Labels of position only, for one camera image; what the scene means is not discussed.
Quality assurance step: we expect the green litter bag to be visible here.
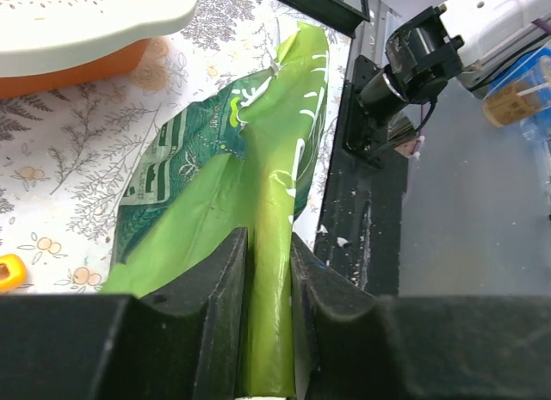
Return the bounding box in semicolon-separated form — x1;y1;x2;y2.
102;22;329;397

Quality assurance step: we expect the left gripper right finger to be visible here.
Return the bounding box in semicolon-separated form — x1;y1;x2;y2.
290;237;550;399

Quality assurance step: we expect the checkerboard calibration board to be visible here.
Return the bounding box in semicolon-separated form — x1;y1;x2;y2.
277;0;370;38

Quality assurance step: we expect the yellow plastic scoop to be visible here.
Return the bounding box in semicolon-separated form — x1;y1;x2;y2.
0;254;27;292

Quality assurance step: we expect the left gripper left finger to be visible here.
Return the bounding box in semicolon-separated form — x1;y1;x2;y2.
1;228;247;399

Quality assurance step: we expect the floral table mat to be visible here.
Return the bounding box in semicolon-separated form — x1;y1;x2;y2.
1;0;351;296

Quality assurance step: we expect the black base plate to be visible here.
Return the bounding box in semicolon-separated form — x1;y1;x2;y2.
314;55;408;296

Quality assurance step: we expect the white orange litter box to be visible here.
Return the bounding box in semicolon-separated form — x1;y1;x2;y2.
1;0;198;98

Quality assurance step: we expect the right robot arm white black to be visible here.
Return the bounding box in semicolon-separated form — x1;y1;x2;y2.
358;0;550;120

